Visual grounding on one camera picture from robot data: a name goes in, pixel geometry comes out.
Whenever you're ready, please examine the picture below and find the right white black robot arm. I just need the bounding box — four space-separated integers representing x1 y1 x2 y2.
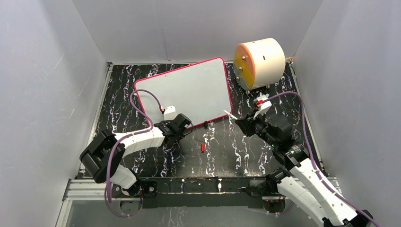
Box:
235 112 372 227

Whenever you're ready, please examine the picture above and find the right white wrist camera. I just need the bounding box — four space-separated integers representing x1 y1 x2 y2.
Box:
253 98 272 120

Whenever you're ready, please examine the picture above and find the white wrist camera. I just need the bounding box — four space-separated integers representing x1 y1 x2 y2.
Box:
253 98 272 120
163 105 177 121

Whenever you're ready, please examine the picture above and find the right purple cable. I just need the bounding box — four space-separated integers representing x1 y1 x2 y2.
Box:
255 91 381 227

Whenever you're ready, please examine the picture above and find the pink framed whiteboard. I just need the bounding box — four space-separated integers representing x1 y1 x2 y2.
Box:
134 57 233 126

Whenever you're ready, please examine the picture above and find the small white clip object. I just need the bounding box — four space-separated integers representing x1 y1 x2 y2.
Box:
258 92 270 100

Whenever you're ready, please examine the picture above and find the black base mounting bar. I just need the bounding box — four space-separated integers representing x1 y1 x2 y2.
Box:
112 176 286 213

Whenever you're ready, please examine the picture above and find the white marker pen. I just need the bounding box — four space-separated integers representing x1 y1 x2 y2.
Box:
224 110 238 120

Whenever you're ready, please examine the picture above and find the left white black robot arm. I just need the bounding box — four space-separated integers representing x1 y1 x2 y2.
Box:
79 113 193 202

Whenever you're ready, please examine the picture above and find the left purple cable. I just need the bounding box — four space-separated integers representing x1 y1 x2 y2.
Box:
104 89 165 218

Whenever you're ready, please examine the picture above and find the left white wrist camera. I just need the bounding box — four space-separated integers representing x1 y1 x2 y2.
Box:
163 105 177 121

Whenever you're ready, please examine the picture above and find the purple cable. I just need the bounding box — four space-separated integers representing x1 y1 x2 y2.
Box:
255 91 381 227
104 89 165 218

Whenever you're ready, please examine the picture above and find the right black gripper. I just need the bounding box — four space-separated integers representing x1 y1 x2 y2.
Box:
235 109 278 148

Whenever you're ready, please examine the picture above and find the cream cylinder with orange face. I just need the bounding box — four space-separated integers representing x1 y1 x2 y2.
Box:
233 38 286 91

